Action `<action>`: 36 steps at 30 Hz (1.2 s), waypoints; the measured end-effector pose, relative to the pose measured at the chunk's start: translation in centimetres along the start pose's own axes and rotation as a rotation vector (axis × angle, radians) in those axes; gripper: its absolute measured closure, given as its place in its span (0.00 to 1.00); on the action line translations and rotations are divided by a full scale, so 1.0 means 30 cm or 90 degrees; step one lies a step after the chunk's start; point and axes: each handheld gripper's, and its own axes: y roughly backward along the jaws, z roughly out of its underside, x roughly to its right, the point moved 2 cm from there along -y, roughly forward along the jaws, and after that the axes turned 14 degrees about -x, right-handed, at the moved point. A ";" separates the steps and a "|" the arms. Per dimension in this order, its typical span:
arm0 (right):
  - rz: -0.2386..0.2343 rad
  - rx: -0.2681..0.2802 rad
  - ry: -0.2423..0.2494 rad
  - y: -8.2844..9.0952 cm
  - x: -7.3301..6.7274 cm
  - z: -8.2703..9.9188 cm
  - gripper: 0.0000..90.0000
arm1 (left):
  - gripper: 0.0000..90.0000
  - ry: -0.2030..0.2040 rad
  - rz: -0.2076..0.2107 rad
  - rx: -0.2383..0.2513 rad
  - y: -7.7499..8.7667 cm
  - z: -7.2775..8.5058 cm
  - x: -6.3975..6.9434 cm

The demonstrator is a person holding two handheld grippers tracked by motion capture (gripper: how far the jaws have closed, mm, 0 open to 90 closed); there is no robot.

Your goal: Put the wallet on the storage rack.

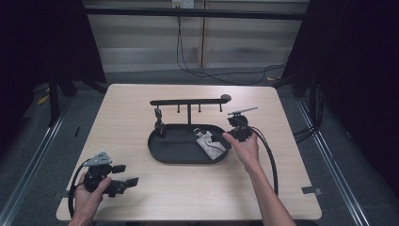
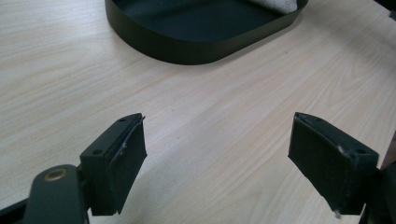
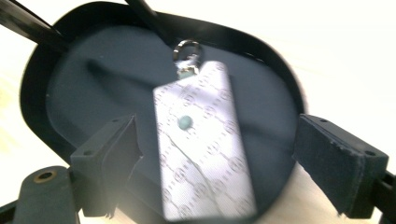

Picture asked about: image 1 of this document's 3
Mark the person's left hand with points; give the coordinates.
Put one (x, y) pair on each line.
(87, 201)

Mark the black curtain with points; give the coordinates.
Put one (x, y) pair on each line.
(354, 62)
(40, 40)

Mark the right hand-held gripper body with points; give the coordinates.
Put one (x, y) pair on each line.
(240, 124)

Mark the grey tape piece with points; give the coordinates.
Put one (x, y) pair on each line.
(311, 190)

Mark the black horizontal frame bar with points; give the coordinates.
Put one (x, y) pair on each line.
(194, 13)

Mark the black stand leg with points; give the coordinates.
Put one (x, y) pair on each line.
(54, 103)

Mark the grey patterned key case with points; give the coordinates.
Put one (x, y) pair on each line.
(210, 146)

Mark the yellow tape piece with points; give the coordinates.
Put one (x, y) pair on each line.
(42, 100)

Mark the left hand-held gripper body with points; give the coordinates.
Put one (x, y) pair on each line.
(100, 175)

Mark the white power outlet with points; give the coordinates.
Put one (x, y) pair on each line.
(183, 3)

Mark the person's right hand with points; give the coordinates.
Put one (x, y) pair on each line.
(246, 150)

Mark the black key rack with tray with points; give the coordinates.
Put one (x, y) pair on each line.
(178, 149)

